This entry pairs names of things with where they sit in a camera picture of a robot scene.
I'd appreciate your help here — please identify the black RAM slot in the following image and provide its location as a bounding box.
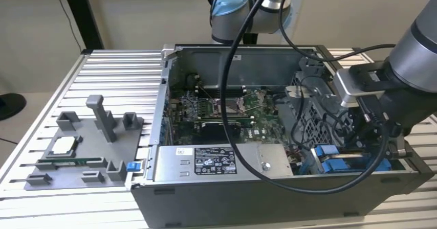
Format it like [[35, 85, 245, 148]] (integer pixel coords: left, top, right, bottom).
[[198, 87, 246, 98]]

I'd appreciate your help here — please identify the CPU socket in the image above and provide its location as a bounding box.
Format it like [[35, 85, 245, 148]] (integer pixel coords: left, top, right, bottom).
[[212, 97, 246, 116]]

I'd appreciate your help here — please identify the grey parts rack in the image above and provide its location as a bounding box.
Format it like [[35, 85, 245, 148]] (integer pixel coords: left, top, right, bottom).
[[23, 95, 146, 191]]

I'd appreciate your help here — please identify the black metal post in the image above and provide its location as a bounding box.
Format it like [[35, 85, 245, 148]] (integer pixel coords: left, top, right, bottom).
[[59, 0, 106, 51]]

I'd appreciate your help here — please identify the grey metal disk bay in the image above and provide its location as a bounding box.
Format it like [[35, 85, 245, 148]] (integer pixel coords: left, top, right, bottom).
[[282, 56, 356, 148]]

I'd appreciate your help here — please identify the green motherboard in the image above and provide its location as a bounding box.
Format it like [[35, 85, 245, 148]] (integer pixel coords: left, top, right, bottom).
[[169, 85, 292, 147]]

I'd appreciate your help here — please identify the black power supply label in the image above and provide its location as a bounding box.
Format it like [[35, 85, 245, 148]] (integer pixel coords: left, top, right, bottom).
[[194, 147, 237, 175]]

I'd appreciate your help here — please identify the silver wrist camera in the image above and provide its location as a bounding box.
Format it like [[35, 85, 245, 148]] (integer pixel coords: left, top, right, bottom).
[[333, 62, 393, 109]]

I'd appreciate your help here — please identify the silver power supply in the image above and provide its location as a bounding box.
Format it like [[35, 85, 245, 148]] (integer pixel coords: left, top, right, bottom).
[[151, 144, 294, 182]]

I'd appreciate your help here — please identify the green RAM stick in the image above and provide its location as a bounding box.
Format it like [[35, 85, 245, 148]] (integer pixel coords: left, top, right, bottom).
[[38, 158, 103, 166]]

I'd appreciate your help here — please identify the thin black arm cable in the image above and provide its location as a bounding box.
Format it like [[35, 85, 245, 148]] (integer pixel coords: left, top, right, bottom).
[[278, 0, 397, 61]]

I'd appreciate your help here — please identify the blue disk carrier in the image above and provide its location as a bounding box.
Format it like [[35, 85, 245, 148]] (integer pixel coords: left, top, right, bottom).
[[321, 161, 393, 175]]

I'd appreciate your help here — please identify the silver CPU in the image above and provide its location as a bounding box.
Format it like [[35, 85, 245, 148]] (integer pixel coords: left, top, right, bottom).
[[51, 138, 77, 154]]

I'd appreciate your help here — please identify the thin black wall cable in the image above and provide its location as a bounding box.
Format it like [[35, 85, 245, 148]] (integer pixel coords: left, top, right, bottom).
[[51, 0, 83, 50]]

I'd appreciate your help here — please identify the metal socket cover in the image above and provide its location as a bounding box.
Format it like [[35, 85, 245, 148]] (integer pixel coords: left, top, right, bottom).
[[238, 90, 268, 112]]

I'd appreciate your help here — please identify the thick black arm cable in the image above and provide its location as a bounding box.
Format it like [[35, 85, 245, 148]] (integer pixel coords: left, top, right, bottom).
[[221, 0, 391, 194]]

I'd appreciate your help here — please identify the open grey PC case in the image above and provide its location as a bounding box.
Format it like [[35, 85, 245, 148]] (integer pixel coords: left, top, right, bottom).
[[131, 43, 436, 228]]

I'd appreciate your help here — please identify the black round stand foot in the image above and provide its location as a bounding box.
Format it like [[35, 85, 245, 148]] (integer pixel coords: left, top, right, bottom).
[[0, 93, 27, 121]]

